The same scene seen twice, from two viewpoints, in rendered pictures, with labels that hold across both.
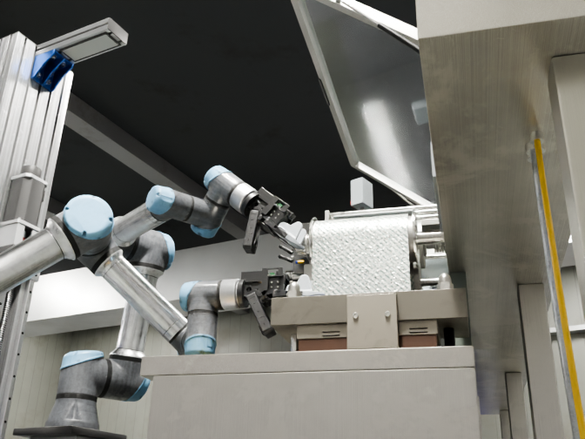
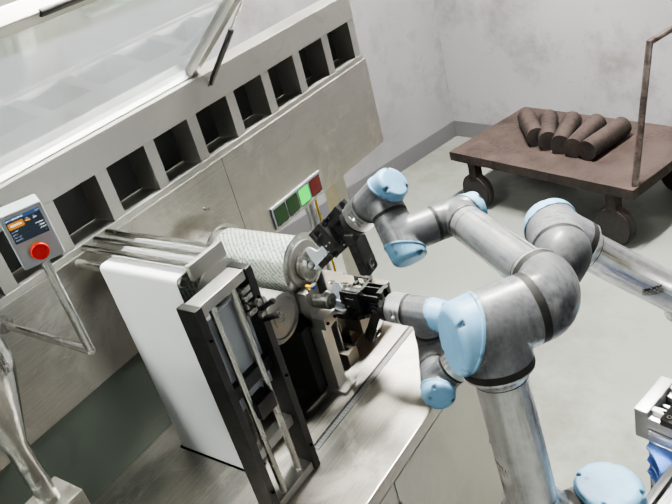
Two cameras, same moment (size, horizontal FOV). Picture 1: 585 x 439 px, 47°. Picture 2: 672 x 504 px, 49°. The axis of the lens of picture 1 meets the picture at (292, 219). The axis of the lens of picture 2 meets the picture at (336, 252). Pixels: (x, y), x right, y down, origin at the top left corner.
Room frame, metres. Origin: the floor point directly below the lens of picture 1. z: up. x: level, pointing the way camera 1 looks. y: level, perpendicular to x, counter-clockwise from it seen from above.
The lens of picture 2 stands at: (2.94, 0.69, 2.10)
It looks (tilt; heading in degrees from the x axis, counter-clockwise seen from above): 29 degrees down; 206
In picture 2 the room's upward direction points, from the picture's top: 16 degrees counter-clockwise
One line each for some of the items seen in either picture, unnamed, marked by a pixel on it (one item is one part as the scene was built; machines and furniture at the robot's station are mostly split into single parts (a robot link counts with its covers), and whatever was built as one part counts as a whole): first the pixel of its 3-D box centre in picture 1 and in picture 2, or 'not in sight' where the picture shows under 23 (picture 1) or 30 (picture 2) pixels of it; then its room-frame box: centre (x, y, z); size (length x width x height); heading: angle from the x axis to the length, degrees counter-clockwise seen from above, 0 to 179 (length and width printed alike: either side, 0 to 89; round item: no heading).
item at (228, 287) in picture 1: (233, 294); (396, 308); (1.61, 0.14, 1.11); 0.08 x 0.05 x 0.08; 165
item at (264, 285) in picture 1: (265, 289); (368, 300); (1.59, 0.06, 1.12); 0.12 x 0.08 x 0.09; 75
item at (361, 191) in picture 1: (359, 195); (30, 233); (2.14, -0.24, 1.66); 0.07 x 0.07 x 0.10; 51
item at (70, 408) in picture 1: (74, 414); not in sight; (2.02, 0.62, 0.87); 0.15 x 0.15 x 0.10
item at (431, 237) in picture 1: (432, 237); not in sight; (1.54, -0.35, 1.25); 0.07 x 0.04 x 0.04; 75
